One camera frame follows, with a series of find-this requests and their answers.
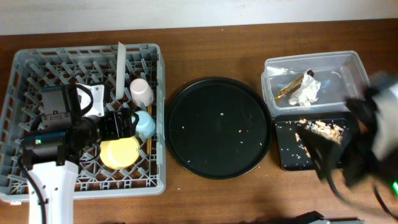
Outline pink plastic cup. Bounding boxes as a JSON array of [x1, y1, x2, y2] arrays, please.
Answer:
[[129, 78, 154, 107]]

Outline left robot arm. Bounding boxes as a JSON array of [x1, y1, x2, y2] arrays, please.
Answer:
[[17, 84, 139, 223]]

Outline grey dishwasher rack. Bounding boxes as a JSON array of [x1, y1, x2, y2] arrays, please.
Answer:
[[1, 44, 166, 203]]

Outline white tissue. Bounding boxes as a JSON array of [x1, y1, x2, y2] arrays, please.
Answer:
[[289, 74, 321, 106]]

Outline wooden chopstick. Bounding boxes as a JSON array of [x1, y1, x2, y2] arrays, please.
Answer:
[[147, 105, 152, 158]]

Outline white round plate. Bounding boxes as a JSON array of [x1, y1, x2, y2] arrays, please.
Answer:
[[115, 42, 126, 100]]

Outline clear plastic waste bin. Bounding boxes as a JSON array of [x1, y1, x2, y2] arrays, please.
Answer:
[[261, 50, 369, 118]]

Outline gold coffee sachet wrapper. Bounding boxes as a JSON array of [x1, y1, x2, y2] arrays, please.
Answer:
[[275, 70, 314, 100]]

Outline black rectangular waste tray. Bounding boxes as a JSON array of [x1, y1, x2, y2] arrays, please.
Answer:
[[275, 112, 359, 171]]

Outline blue plastic cup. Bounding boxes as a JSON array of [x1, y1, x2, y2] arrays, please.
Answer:
[[135, 111, 156, 139]]

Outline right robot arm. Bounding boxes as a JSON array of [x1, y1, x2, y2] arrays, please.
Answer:
[[297, 72, 397, 219]]

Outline black round tray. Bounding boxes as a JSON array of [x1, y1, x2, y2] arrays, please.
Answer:
[[165, 78, 272, 180]]

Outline food scraps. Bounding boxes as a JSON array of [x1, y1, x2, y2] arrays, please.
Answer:
[[297, 119, 344, 144]]

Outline yellow bowl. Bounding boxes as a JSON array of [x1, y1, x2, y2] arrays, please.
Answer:
[[99, 136, 141, 170]]

